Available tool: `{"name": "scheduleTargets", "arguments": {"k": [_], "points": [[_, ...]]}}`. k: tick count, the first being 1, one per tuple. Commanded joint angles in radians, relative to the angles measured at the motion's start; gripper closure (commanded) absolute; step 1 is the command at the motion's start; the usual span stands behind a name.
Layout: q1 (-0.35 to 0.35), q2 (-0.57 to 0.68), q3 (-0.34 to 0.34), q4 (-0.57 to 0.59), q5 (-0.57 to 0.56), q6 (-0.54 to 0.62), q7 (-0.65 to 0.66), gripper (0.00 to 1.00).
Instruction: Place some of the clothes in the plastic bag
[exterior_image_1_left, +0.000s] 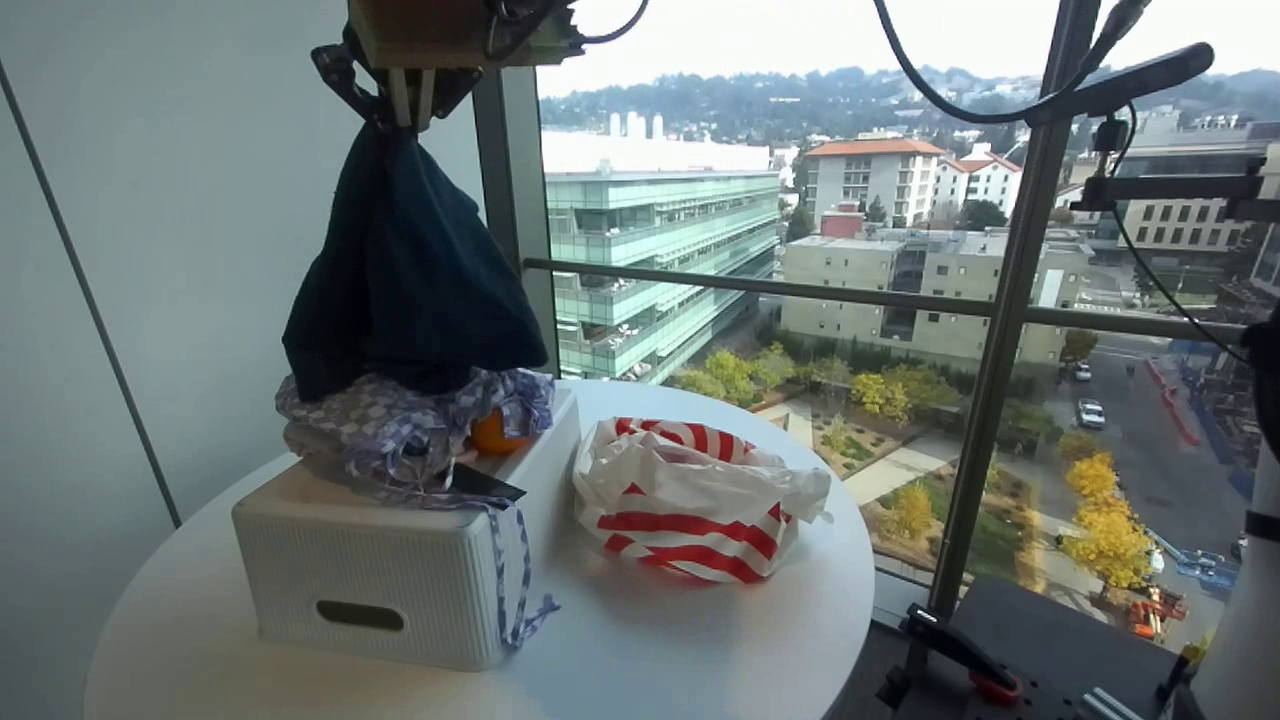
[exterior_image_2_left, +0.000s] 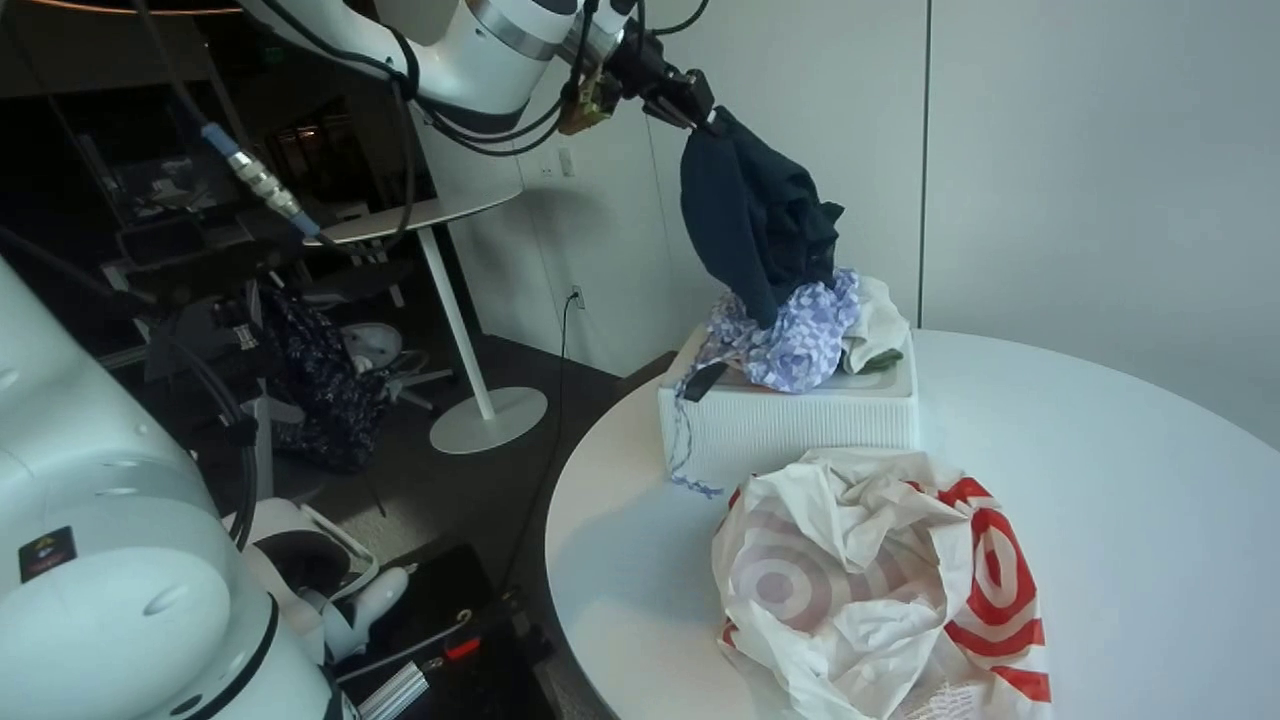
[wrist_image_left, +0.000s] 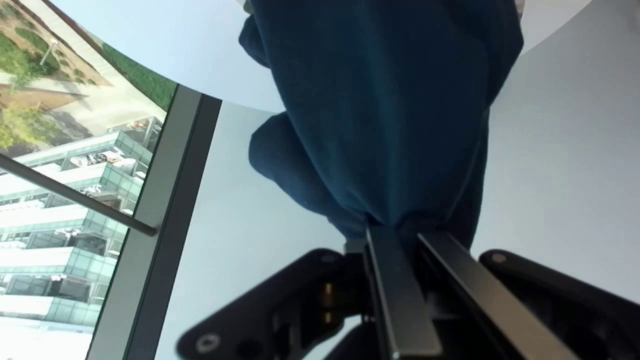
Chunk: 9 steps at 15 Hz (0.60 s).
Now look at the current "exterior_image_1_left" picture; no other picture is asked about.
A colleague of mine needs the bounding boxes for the purple white checkered cloth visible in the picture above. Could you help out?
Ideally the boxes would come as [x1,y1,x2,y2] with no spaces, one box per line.
[273,363,563,661]

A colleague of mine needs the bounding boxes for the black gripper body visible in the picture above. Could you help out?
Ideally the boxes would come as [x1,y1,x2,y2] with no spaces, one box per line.
[313,37,487,133]

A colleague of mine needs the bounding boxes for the black clamp with red handle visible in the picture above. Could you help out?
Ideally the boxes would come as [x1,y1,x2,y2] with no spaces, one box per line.
[876,601,1034,710]

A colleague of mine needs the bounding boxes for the white plastic storage box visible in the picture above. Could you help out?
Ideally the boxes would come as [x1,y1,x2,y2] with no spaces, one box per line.
[230,385,585,676]

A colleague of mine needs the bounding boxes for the dark navy garment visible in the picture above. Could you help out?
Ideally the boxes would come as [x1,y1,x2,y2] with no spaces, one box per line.
[280,118,553,407]

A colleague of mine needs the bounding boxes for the thick black cable hose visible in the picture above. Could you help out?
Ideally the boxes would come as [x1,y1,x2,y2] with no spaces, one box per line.
[1238,300,1280,467]

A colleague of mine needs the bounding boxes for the black camera boom bar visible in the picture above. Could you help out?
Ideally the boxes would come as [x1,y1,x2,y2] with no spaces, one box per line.
[1020,39,1219,133]

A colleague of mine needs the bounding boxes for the grey metal stand pole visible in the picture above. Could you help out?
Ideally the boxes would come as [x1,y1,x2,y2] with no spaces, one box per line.
[916,0,1113,632]

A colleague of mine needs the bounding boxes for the orange fruit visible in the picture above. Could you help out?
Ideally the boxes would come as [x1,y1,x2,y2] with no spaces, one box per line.
[468,407,527,464]

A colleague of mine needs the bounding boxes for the window guard rail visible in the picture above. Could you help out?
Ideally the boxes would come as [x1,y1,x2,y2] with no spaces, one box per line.
[519,252,1261,343]

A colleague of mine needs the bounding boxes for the black yellow tool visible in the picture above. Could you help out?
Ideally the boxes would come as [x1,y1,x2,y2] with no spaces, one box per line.
[1149,642,1213,720]

